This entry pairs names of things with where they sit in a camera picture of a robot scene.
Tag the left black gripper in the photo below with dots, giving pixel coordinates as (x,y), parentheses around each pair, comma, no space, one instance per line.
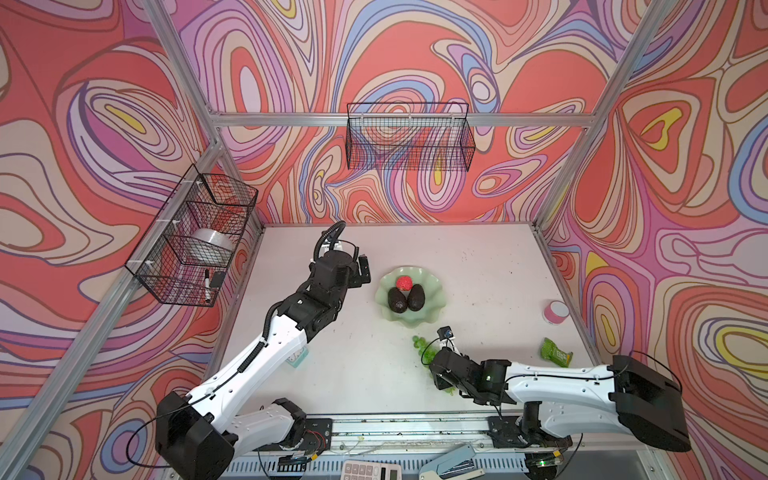
(356,280)

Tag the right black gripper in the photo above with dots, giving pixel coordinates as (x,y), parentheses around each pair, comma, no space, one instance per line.
(441,383)

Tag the green fake grape bunch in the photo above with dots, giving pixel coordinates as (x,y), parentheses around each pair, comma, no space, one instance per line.
(427,351)

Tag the dark fake avocado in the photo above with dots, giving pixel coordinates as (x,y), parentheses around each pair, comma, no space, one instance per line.
(397,302)
(416,298)

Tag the red fake strawberry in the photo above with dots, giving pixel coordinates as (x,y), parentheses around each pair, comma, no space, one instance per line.
(404,283)

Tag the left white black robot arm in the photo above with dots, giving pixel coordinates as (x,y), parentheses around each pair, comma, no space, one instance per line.
(200,433)

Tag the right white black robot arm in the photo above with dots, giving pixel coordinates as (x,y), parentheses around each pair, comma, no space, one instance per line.
(543,407)

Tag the green scalloped fruit bowl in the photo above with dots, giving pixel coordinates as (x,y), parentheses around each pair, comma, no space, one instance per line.
(436,299)

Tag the grey stapler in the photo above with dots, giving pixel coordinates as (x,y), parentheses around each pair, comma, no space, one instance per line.
(457,464)

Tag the green snack packet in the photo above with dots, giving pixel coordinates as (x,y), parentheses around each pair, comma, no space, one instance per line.
(550,352)

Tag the teal paper card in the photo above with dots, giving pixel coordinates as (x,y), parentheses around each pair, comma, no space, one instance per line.
(297,358)

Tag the pink tape roll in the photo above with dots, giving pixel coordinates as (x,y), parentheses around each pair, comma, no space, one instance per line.
(556,312)

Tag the white calculator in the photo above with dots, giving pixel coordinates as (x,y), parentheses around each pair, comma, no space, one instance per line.
(365,470)

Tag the black marker pen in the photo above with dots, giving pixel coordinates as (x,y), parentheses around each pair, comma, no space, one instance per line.
(207,289)

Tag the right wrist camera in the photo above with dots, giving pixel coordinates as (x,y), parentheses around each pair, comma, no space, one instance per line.
(445,333)

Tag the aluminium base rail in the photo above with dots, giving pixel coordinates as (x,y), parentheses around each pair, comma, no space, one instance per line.
(362,434)

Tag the black wire basket back wall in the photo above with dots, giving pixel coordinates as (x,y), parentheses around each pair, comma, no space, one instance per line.
(409,136)

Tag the black wire basket wall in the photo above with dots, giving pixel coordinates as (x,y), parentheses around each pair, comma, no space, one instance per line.
(409,136)
(168,262)

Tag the black wire basket left wall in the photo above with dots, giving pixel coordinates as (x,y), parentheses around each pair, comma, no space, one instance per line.
(168,262)

